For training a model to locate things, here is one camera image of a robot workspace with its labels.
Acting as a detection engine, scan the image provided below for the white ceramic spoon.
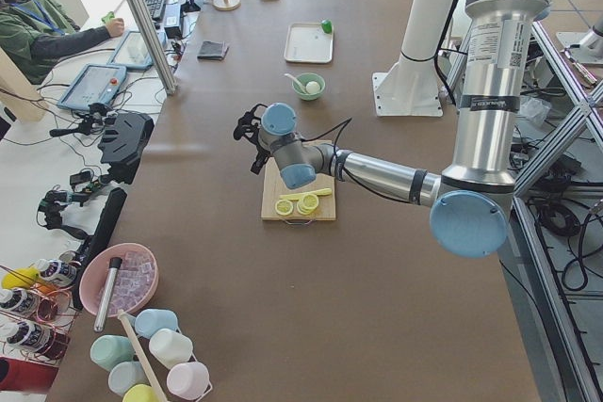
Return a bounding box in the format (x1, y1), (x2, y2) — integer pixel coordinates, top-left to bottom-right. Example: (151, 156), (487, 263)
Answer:
(284, 72), (307, 93)

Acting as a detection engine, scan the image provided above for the yellow plastic knife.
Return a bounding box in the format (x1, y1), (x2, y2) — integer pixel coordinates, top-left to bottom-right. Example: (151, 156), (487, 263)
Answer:
(279, 187), (333, 201)

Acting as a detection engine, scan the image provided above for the white cup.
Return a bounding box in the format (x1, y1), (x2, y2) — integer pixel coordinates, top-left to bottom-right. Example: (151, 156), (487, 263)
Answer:
(149, 329), (193, 369)

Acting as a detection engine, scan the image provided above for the blue teach pendant near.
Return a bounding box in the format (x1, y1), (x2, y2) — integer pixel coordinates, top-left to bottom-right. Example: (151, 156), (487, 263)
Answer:
(57, 64), (127, 111)

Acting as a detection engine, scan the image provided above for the yellow lemon toy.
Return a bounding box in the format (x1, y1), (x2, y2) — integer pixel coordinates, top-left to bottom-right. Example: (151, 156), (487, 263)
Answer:
(1, 267), (40, 289)

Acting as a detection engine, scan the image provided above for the white rectangular tray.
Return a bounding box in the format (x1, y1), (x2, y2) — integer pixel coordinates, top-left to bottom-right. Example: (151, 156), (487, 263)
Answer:
(284, 23), (334, 64)

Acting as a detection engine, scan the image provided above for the wooden cutting board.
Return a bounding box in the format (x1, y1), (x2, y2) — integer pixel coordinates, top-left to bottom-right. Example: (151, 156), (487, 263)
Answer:
(260, 157), (336, 223)

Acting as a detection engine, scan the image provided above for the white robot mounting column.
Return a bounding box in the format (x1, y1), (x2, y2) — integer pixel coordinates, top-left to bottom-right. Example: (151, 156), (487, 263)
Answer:
(372, 0), (454, 117)

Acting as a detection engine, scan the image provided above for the blue teach pendant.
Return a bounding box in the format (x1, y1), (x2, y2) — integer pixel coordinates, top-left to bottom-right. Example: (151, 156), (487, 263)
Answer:
(57, 64), (127, 111)
(107, 30), (153, 71)

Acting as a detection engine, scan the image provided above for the wooden cup rack stick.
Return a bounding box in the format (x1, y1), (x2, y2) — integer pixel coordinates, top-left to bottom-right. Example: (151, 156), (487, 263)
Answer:
(117, 310), (168, 402)

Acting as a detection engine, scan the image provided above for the yellow cup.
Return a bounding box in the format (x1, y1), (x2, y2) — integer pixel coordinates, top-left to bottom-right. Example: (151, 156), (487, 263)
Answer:
(122, 384), (158, 402)

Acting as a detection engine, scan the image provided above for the person in green jacket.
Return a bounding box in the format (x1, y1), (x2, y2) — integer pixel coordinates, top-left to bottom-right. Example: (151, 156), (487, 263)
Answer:
(1, 0), (125, 85)

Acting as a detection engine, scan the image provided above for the grey folded cloth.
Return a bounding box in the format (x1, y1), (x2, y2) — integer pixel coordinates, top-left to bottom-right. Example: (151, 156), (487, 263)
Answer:
(197, 40), (230, 61)

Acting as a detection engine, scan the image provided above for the mint green bowl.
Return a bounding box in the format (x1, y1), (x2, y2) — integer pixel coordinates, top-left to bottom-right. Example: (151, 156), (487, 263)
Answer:
(291, 72), (326, 101)

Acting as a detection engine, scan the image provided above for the pink cup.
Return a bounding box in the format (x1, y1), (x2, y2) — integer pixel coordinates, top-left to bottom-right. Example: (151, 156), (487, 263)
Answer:
(167, 362), (211, 400)

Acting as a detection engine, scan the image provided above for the lemon slice stack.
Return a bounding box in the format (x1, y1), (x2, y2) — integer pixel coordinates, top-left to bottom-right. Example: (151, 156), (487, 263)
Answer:
(296, 193), (319, 216)

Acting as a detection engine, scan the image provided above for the pink bowl with ice cubes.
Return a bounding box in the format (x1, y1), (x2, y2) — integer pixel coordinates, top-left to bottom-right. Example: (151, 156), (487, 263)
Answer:
(79, 243), (159, 317)

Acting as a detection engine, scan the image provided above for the single lemon slice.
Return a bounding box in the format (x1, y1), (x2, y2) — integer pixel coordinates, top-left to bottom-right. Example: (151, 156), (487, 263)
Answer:
(274, 199), (294, 217)

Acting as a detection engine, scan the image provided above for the black long bar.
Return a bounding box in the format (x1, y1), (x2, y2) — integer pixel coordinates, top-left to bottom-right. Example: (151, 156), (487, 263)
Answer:
(71, 187), (127, 311)

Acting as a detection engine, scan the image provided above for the pale blue grey cup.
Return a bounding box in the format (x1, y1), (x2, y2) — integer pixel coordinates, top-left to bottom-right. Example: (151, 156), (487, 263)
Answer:
(107, 361), (148, 396)

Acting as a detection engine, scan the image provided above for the light blue cup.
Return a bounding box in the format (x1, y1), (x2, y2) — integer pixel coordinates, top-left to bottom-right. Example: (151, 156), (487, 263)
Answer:
(135, 308), (179, 339)

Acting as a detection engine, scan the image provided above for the mint green cup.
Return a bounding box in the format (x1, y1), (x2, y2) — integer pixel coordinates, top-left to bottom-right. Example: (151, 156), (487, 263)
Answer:
(90, 335), (135, 372)

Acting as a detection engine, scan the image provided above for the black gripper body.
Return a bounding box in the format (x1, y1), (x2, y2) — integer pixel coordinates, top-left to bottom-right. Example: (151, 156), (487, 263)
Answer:
(233, 104), (270, 157)

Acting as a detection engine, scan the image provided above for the black plastic bracket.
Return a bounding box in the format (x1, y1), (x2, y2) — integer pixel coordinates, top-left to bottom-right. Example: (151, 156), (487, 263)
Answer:
(98, 112), (155, 185)

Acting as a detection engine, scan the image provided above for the silver metal tube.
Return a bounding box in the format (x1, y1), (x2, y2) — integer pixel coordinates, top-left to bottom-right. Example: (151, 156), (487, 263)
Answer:
(93, 257), (122, 333)

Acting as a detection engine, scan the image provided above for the aluminium frame post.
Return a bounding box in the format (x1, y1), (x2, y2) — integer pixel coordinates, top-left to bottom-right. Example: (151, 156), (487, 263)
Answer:
(126, 0), (177, 96)

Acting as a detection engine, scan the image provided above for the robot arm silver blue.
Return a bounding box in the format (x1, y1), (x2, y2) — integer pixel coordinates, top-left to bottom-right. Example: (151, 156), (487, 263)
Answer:
(234, 0), (550, 258)

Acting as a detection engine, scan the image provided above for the blue teach pendant far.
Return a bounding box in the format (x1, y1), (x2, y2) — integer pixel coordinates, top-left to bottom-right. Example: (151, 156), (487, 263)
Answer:
(107, 30), (153, 71)

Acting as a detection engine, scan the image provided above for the green round toy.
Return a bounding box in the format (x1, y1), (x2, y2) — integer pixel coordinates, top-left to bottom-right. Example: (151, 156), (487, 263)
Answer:
(320, 20), (333, 34)

